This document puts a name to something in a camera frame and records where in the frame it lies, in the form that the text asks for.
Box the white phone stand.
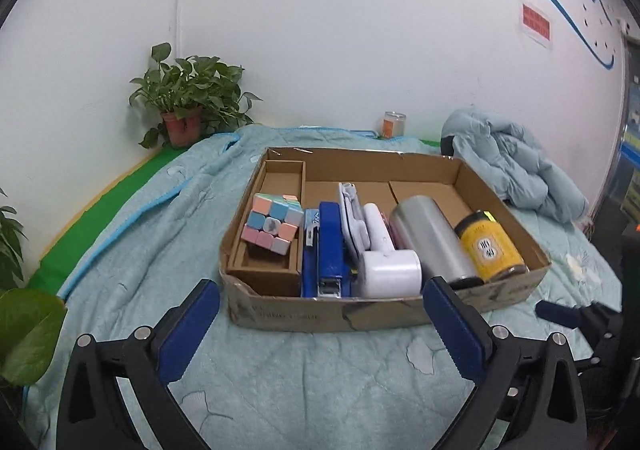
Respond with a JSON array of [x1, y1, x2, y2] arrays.
[[338, 183, 422, 299]]

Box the pastel rubik's cube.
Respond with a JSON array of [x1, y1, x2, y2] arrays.
[[240, 193, 304, 256]]

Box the blue stapler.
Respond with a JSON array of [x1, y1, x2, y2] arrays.
[[300, 202, 352, 299]]

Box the yellow jar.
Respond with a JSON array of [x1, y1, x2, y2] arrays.
[[454, 210, 528, 283]]

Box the green quilted bedspread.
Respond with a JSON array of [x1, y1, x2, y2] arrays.
[[22, 123, 626, 450]]

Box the green leaf plant left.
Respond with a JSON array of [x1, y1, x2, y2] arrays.
[[0, 205, 66, 388]]

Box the small cardboard inner box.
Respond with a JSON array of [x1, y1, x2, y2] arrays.
[[226, 159, 306, 297]]

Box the silver cylinder bottle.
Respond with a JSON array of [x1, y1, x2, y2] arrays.
[[390, 195, 483, 289]]

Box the folded grey-green duvet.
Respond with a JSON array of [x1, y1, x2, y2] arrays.
[[440, 107, 589, 225]]

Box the cardboard box tray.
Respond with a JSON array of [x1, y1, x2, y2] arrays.
[[220, 147, 550, 333]]

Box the potted green plant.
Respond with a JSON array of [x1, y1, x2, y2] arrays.
[[129, 42, 260, 150]]

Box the red wall notice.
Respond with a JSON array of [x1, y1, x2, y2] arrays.
[[518, 2, 552, 50]]

